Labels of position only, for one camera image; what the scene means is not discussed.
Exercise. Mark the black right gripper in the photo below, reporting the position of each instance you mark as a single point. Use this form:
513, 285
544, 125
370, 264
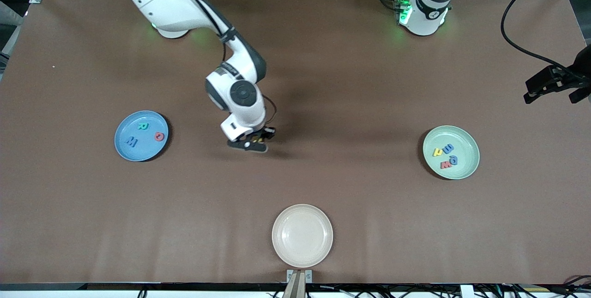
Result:
264, 132

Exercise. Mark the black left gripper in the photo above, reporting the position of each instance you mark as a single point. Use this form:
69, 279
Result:
580, 70

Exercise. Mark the red foam letter Q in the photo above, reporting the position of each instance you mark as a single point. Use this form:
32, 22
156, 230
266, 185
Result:
159, 136

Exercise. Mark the teal foam letter R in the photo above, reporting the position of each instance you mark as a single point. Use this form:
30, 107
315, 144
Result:
143, 126

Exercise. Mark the blue foam letter m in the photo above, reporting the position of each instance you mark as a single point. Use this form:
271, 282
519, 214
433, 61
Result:
449, 149

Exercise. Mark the blue foam letter a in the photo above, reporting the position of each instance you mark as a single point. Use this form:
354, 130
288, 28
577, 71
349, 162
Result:
454, 160

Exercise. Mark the blue foam letter W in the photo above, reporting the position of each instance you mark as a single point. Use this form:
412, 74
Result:
132, 142

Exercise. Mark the red foam letter m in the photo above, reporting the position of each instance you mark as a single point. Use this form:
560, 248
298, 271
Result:
445, 165

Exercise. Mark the yellow foam small h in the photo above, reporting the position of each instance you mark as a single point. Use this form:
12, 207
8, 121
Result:
437, 152

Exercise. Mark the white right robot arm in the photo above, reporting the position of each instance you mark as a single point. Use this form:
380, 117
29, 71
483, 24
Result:
240, 99

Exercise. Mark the beige plate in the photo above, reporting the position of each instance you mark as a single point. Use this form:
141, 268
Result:
302, 235

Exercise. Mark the green plate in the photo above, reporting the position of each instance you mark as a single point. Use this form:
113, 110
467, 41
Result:
466, 141

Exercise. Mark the blue plate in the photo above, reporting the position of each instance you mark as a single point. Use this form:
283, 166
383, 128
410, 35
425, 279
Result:
141, 150

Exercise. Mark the brown table cover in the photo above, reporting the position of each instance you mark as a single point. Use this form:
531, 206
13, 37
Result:
295, 178

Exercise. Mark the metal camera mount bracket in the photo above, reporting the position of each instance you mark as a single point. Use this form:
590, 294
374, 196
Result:
299, 279

